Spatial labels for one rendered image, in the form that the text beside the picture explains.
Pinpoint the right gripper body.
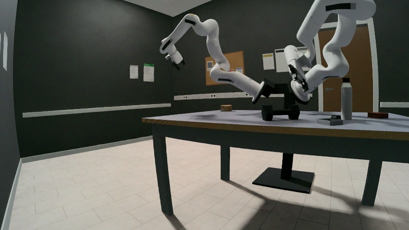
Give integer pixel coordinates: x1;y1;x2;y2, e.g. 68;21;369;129
170;51;183;64

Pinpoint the black hexagonal dumbbell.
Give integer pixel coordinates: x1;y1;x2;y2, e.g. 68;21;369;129
262;105;300;121

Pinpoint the brown wooden block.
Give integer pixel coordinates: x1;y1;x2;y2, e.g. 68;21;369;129
368;112;388;119

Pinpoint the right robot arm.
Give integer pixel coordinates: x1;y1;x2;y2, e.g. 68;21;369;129
160;14;264;101

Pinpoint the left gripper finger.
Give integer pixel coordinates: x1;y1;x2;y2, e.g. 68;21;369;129
300;79;308;92
288;64;299;81

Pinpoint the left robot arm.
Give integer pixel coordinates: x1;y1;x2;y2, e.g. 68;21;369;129
284;0;376;102

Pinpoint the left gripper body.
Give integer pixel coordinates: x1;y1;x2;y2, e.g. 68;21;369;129
288;60;306;84

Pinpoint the brown cardboard box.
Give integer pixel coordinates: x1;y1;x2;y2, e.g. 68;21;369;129
221;105;232;111

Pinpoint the white bottle with black cap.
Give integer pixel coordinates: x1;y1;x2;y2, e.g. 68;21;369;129
341;78;352;120

